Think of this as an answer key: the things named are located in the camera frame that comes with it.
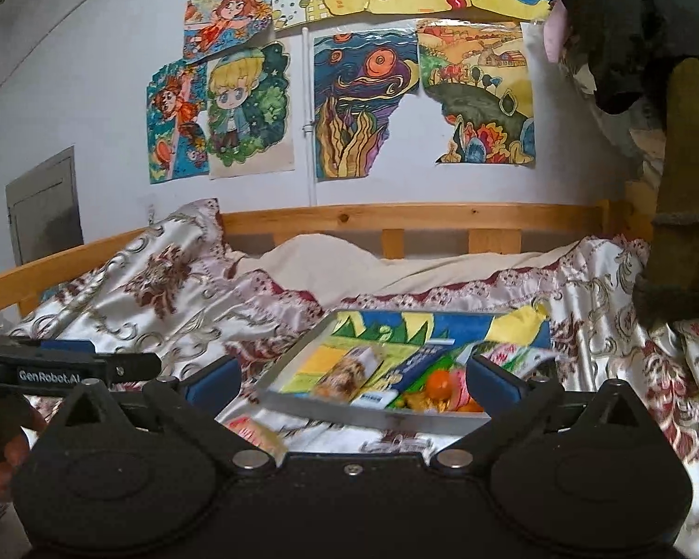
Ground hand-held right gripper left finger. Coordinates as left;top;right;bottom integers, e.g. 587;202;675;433
52;355;276;477

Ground yellow landscape wall poster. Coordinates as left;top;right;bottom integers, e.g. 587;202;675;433
416;19;538;169

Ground orange fruit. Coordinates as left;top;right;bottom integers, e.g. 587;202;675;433
424;373;461;404

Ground blue snack box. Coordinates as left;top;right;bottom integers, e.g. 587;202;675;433
349;342;461;409

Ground orange-haired figure blue poster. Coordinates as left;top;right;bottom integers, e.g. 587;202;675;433
147;59;211;185

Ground white wall pipe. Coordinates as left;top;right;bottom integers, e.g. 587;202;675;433
304;24;317;209

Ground white red green snack packet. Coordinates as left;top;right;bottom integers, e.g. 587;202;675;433
472;341;554;388

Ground orange green snack packet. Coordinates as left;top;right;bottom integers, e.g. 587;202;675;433
224;415;289;462

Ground blue swirl wall poster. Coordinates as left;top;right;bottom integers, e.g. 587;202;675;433
313;28;421;183

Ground wooden bed frame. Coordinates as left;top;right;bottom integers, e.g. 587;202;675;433
0;199;658;322

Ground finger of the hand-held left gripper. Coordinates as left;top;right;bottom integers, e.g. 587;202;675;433
12;338;99;357
110;352;163;386

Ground grey wall panel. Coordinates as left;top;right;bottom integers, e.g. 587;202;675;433
5;145;86;267

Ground beige patterned hanging cloth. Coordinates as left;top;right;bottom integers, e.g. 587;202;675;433
559;41;672;183

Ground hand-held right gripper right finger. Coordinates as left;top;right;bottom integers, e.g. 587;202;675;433
428;354;649;477

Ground gold wrapped candies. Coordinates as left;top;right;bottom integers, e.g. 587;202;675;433
401;391;461;414

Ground floral printed blanket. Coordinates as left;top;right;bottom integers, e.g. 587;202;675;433
0;198;699;559

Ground colourful printed grey tray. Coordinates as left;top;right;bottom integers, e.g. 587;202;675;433
259;308;555;436

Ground orange-haired face drawing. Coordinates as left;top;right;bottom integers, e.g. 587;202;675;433
182;0;276;62

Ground blond figure wall poster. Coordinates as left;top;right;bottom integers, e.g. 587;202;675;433
205;40;297;180

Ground cream bed sheet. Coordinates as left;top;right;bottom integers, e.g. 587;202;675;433
236;236;586;311

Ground person's left hand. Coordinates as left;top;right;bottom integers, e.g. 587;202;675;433
0;408;48;498

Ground pink cloth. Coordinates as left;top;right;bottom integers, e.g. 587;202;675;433
544;3;573;65

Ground brown bread snack packet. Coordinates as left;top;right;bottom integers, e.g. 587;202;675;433
311;346;388;404

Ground olive hanging coat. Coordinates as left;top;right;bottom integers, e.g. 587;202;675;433
634;57;699;334

